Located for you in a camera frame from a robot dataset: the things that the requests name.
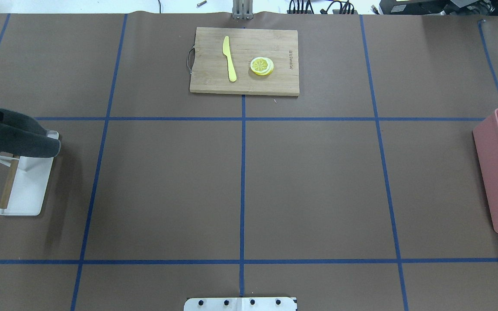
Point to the grey cloth towel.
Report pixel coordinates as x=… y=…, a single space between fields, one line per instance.
x=23 y=136

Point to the white towel rack stand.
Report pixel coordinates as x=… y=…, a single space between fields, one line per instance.
x=25 y=186

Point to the wooden cutting board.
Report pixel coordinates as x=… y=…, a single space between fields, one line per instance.
x=209 y=70

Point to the yellow plastic knife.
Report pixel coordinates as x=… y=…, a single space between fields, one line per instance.
x=232 y=76

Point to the yellow lemon slice toy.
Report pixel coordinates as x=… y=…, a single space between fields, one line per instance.
x=262 y=66

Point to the aluminium frame post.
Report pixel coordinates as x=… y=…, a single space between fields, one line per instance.
x=243 y=10

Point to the white camera pillar base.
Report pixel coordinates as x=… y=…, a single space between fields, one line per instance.
x=241 y=304

